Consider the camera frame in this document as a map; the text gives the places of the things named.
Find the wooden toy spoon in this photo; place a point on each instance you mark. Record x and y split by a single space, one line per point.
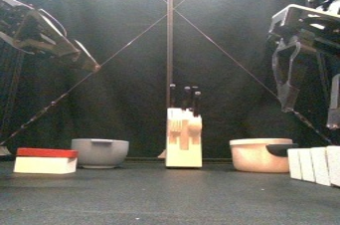
195 128

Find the wooden toy fork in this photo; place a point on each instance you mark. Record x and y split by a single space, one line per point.
175 128

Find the red and white toy block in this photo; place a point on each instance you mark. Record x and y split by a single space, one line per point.
45 162

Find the vertical metal frame pole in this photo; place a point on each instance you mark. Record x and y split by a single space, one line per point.
170 36

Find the cream wooden knife block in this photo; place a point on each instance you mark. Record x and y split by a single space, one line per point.
183 156

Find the thin diagonal brace rod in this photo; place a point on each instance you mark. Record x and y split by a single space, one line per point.
111 58
230 58

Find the grey toy pot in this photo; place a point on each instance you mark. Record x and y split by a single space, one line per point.
99 153

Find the white rectangular block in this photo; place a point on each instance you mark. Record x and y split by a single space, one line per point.
294 164
307 166
321 166
335 166

